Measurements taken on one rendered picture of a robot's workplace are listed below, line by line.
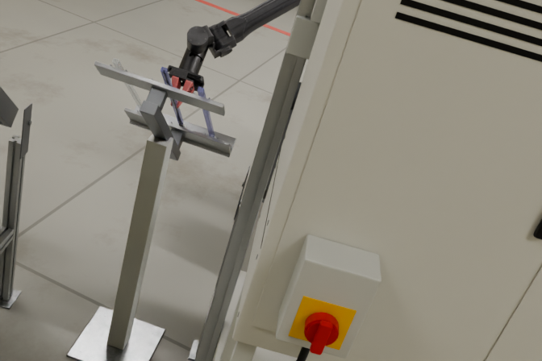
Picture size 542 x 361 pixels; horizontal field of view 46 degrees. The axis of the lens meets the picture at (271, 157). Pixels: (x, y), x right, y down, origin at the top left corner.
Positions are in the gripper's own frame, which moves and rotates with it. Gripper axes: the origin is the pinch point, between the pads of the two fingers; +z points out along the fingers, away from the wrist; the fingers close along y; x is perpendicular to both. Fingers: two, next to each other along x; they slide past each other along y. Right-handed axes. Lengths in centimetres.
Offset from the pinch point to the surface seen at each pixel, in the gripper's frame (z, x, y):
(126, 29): -124, 270, -114
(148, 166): 17.5, 8.3, -2.4
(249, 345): 52, -68, 39
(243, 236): 33, -33, 31
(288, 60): 3, -60, 29
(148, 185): 22.0, 12.5, -1.3
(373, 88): 21, -99, 42
